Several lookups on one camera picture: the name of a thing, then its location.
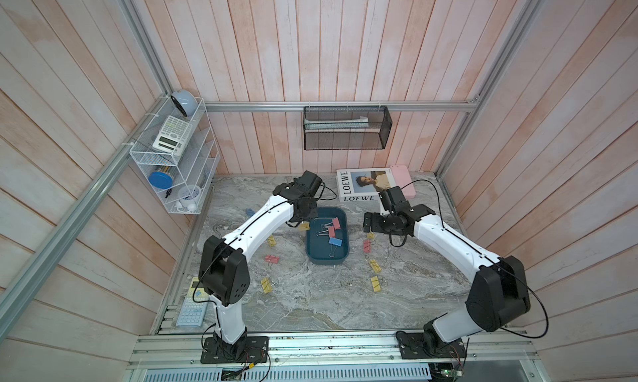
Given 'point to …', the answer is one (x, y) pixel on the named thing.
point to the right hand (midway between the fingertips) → (373, 222)
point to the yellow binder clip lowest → (375, 285)
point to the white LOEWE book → (363, 184)
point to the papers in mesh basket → (343, 123)
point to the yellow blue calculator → (193, 308)
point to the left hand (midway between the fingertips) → (306, 216)
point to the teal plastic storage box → (318, 250)
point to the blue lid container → (160, 180)
